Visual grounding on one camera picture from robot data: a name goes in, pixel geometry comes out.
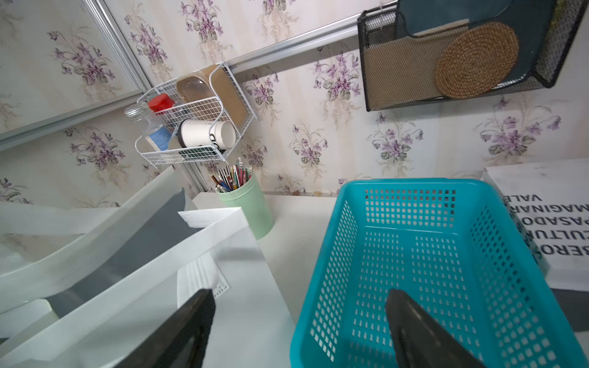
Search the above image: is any grey hardcover book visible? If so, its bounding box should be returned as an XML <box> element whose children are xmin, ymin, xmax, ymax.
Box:
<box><xmin>552</xmin><ymin>288</ymin><xmax>589</xmax><ymax>332</ymax></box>

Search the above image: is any black mesh wall organizer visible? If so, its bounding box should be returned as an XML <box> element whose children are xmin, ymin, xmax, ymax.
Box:
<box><xmin>357</xmin><ymin>1</ymin><xmax>588</xmax><ymax>111</ymax></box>

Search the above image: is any white paper cup black lid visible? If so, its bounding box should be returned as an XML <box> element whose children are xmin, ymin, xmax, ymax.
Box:
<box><xmin>177</xmin><ymin>120</ymin><xmax>237</xmax><ymax>150</ymax></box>

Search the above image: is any red lid jar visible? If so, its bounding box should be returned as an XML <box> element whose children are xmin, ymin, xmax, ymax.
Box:
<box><xmin>147</xmin><ymin>94</ymin><xmax>176</xmax><ymax>113</ymax></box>

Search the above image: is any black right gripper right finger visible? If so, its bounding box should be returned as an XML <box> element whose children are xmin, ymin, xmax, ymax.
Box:
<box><xmin>385</xmin><ymin>289</ymin><xmax>483</xmax><ymax>368</ymax></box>

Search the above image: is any white insulated delivery bag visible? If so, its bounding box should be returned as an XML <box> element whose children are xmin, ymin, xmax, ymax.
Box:
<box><xmin>1</xmin><ymin>170</ymin><xmax>295</xmax><ymax>367</ymax></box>

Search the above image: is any round woven rattan coaster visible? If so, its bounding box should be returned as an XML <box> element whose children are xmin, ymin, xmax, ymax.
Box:
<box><xmin>434</xmin><ymin>21</ymin><xmax>519</xmax><ymax>99</ymax></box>

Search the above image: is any white book black lettering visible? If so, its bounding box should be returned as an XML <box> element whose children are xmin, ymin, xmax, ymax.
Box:
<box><xmin>483</xmin><ymin>159</ymin><xmax>588</xmax><ymax>292</ymax></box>

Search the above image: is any clear glass jar blue label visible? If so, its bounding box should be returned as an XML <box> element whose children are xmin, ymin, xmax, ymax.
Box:
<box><xmin>124</xmin><ymin>102</ymin><xmax>172</xmax><ymax>151</ymax></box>

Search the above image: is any teal plastic basket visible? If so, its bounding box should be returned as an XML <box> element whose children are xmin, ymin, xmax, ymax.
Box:
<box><xmin>290</xmin><ymin>179</ymin><xmax>588</xmax><ymax>367</ymax></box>

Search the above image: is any green pencil cup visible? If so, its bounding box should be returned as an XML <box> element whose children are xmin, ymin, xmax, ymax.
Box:
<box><xmin>211</xmin><ymin>159</ymin><xmax>274</xmax><ymax>240</ymax></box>

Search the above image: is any white wire wall basket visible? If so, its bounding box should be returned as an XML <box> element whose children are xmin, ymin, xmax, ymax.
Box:
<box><xmin>135</xmin><ymin>62</ymin><xmax>256</xmax><ymax>166</ymax></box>

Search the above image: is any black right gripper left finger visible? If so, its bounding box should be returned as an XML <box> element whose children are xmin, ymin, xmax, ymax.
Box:
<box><xmin>117</xmin><ymin>289</ymin><xmax>216</xmax><ymax>367</ymax></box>

